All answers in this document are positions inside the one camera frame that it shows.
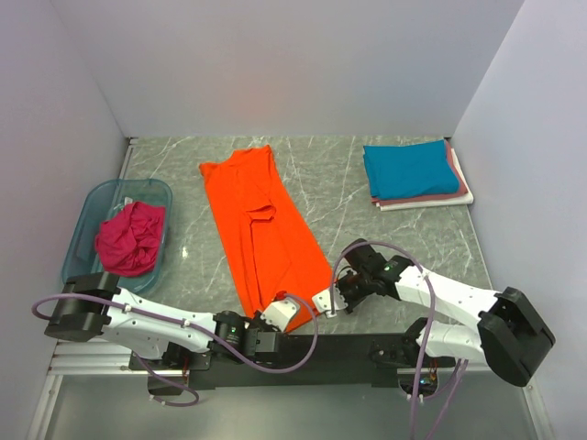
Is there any orange t shirt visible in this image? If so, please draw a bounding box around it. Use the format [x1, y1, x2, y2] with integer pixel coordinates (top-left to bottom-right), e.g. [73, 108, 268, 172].
[199, 146, 331, 316]

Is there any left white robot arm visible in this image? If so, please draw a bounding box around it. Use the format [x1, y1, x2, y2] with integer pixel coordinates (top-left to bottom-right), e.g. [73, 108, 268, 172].
[44, 272, 281, 374]

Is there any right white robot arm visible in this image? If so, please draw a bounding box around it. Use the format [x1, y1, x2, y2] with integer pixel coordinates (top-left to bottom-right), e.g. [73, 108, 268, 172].
[335, 238, 556, 387]

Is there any blue folded t shirt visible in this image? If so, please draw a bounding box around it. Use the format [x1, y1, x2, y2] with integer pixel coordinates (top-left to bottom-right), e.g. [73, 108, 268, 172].
[361, 139, 461, 199]

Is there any white folded t shirt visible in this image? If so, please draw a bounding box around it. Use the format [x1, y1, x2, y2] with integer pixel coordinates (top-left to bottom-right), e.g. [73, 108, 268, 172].
[374, 148, 474, 212]

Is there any pink folded t shirt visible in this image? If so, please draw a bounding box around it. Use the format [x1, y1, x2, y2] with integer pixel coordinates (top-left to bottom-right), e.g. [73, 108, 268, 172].
[371, 141, 469, 207]

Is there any magenta crumpled t shirt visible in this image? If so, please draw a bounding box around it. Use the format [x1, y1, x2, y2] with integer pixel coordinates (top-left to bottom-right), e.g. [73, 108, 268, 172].
[94, 202, 166, 278]

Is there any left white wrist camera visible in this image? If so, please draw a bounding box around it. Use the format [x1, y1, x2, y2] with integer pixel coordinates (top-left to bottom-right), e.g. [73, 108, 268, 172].
[260, 291, 300, 332]

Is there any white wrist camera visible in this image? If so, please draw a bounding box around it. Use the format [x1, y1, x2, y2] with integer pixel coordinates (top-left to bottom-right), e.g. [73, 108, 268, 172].
[312, 287, 348, 319]
[260, 291, 300, 332]

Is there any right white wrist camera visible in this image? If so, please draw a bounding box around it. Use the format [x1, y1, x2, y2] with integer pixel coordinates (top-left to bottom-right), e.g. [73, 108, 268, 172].
[312, 287, 348, 319]

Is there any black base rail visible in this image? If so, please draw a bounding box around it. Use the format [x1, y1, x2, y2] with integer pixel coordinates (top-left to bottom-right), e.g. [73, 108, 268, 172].
[127, 333, 458, 391]

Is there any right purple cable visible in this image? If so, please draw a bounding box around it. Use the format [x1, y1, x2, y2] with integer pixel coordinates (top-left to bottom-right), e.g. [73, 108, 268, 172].
[329, 240, 469, 440]

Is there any aluminium frame rail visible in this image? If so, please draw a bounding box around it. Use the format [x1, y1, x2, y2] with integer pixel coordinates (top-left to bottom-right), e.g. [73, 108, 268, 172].
[48, 339, 131, 376]

